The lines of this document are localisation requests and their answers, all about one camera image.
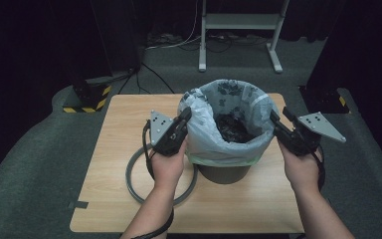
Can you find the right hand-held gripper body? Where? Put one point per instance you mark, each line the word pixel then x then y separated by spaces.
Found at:
pixel 306 139

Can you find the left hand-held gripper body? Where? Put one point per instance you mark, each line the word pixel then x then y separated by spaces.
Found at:
pixel 165 136

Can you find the white printed trash bag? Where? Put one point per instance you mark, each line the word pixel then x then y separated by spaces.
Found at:
pixel 202 139

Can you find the gray trash bin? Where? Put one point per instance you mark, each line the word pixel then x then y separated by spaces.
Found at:
pixel 224 174

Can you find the person's right hand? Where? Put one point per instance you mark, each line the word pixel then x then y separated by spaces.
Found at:
pixel 301 171

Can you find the person's left hand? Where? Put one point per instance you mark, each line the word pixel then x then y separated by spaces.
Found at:
pixel 167 169

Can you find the black stand with striped base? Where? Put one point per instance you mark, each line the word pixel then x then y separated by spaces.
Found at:
pixel 325 96
pixel 86 96

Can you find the dark crumpled trash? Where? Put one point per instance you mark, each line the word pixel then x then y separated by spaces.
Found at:
pixel 233 129

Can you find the dark upright panel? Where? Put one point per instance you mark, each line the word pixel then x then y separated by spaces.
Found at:
pixel 119 36

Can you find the white metal stand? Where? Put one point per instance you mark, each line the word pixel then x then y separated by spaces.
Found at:
pixel 242 20

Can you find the gray tape strip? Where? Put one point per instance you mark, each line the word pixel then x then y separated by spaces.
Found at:
pixel 79 204

